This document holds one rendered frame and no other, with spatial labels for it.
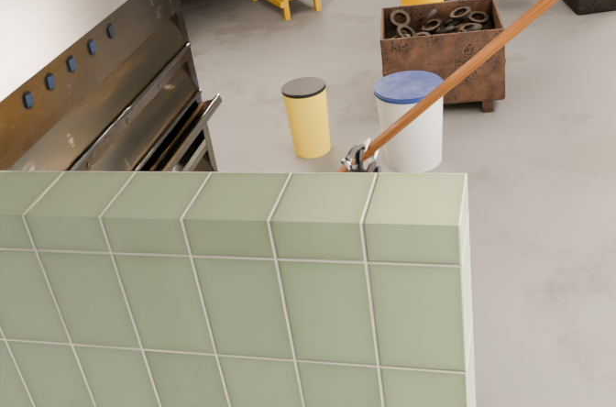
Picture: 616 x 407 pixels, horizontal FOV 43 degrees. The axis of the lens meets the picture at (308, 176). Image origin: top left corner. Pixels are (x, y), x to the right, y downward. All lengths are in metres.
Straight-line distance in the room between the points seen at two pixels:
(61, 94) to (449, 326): 2.37
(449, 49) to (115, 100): 3.67
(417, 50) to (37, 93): 4.09
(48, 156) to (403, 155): 3.41
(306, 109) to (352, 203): 5.25
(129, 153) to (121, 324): 2.52
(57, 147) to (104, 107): 0.37
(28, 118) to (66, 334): 1.89
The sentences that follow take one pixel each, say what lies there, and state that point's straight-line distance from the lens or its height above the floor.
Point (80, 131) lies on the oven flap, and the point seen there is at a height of 1.79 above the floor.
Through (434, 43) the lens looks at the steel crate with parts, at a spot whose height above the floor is 0.66.
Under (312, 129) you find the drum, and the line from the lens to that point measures 6.17.
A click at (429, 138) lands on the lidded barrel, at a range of 5.83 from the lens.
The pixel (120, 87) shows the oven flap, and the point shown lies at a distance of 3.46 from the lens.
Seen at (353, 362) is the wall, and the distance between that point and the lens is 0.94.
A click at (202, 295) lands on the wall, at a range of 0.93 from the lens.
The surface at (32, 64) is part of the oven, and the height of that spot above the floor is 2.10.
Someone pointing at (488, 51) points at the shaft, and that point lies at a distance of 2.09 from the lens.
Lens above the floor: 3.05
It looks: 30 degrees down
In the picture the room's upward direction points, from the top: 9 degrees counter-clockwise
